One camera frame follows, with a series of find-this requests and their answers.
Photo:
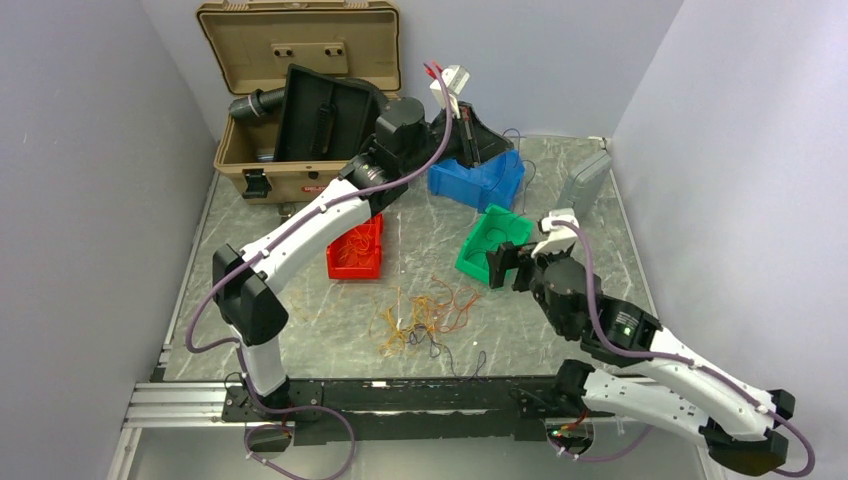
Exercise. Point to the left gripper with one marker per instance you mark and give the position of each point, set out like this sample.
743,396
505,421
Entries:
477,142

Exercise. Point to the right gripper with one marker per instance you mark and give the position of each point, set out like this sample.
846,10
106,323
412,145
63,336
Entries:
508,255

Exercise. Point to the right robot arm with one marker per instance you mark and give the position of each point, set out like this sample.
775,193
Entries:
692,398

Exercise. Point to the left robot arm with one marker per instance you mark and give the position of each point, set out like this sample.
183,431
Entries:
249,281

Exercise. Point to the green plastic bin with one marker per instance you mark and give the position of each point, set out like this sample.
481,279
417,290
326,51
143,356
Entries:
495,226

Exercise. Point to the black tray insert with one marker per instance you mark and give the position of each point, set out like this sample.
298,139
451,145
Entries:
325,118

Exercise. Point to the blue plastic bin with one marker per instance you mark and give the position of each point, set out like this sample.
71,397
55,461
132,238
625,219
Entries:
495,182

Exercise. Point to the grey plastic case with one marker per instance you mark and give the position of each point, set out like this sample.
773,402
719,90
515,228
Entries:
584,183

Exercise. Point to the red plastic bin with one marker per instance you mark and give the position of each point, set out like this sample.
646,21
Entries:
357,254

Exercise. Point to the silver open-end wrench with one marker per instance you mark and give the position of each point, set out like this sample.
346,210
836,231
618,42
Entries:
287,210

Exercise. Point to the tan plastic toolbox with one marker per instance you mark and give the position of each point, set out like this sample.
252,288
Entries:
254,44

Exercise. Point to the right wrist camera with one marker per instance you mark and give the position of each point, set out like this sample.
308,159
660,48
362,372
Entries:
557,237

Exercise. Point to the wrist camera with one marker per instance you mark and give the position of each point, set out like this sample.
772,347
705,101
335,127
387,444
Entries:
454,78
557,237

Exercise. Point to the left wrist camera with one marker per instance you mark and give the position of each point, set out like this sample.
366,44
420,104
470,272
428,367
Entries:
454,78

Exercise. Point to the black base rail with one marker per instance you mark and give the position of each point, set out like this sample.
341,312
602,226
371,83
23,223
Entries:
320,411

